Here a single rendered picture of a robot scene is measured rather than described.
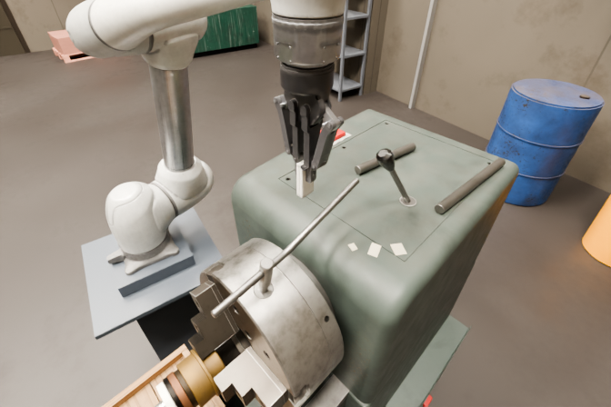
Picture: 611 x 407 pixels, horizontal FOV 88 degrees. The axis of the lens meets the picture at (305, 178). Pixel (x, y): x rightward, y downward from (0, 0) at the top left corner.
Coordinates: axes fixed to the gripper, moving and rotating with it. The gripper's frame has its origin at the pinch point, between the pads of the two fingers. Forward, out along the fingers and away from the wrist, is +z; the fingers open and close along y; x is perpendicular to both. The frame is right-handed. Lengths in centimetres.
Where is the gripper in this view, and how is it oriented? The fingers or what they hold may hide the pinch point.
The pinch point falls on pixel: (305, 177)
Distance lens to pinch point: 55.5
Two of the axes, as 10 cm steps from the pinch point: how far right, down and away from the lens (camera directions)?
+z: -0.1, 7.9, 6.1
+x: 7.1, -4.2, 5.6
